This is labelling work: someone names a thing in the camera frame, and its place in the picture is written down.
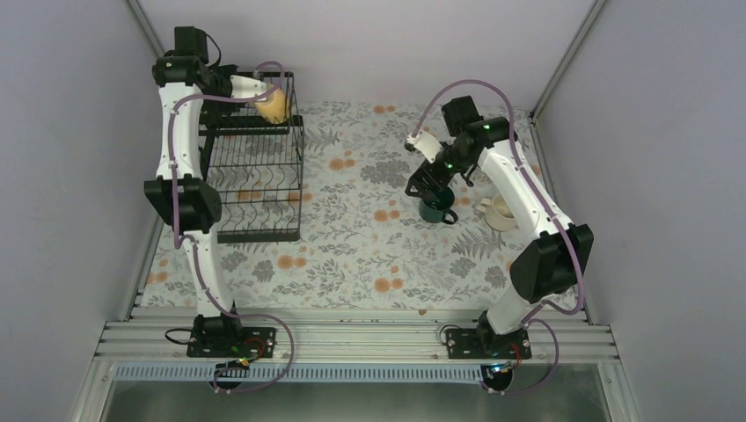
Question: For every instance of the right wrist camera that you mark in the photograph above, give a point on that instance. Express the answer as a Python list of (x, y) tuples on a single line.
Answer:
[(425, 143)]

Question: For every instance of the beige mug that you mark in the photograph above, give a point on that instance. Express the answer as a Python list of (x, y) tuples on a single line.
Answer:
[(497, 214)]

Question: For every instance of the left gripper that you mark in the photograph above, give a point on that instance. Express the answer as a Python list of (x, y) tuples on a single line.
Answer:
[(223, 105)]

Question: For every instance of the black wire dish rack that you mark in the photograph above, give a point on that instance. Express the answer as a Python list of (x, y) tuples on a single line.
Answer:
[(256, 166)]

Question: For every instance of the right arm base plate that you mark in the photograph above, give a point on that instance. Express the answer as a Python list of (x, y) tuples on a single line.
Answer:
[(482, 343)]

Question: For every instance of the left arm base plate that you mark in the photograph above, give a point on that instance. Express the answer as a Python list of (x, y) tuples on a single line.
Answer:
[(247, 344)]

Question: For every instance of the slotted cable duct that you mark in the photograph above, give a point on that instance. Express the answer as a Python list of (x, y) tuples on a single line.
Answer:
[(299, 372)]

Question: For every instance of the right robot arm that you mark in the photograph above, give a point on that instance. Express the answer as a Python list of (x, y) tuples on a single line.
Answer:
[(549, 271)]

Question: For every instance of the aluminium rail frame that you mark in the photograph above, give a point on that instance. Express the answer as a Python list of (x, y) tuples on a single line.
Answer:
[(355, 336)]

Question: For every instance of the yellow cup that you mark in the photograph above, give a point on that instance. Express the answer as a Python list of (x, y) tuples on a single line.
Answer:
[(275, 108)]

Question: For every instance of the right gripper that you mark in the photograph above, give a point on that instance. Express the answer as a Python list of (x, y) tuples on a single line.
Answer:
[(425, 170)]

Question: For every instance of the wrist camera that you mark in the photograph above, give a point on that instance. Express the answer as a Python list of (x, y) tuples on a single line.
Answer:
[(425, 143), (250, 89)]

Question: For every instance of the dark green mug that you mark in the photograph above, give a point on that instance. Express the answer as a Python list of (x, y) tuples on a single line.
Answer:
[(438, 214)]

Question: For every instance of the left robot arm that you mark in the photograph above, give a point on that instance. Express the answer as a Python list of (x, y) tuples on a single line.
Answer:
[(189, 83)]

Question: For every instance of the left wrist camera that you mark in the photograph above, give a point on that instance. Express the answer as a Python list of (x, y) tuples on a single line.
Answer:
[(250, 89)]

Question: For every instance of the floral tablecloth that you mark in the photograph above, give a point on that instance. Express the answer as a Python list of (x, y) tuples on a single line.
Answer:
[(362, 242)]

